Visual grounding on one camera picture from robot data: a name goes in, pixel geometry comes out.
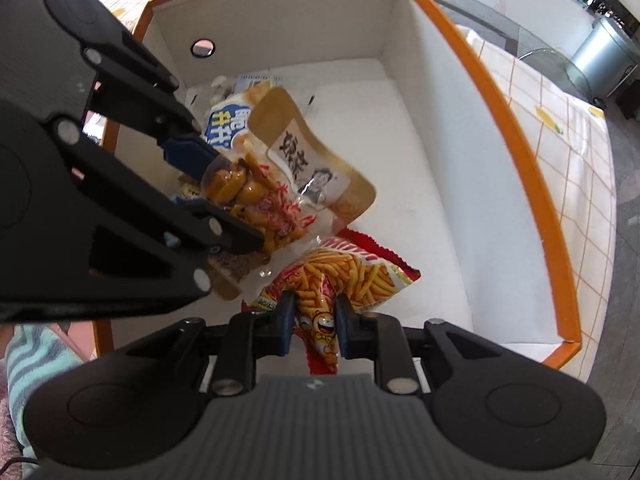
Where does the red fries snack bag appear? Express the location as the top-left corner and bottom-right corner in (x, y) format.
(242, 229), (421, 375)

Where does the brown clear pastry bag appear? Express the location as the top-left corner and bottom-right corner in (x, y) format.
(201, 87), (376, 300)

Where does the white blue cracker bag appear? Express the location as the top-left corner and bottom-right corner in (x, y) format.
(203, 80), (276, 152)

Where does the orange cardboard box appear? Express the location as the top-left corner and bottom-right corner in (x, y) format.
(92, 0), (584, 371)

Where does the silver trash can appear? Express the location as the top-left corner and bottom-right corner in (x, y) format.
(572, 16), (639, 100)

